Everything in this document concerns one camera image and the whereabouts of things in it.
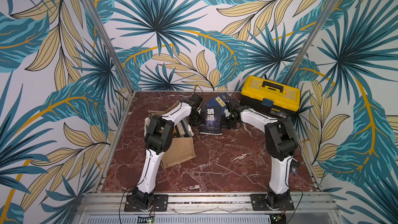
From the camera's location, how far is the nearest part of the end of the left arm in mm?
774

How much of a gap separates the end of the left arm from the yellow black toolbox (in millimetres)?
325

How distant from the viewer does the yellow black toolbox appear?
0.96 metres
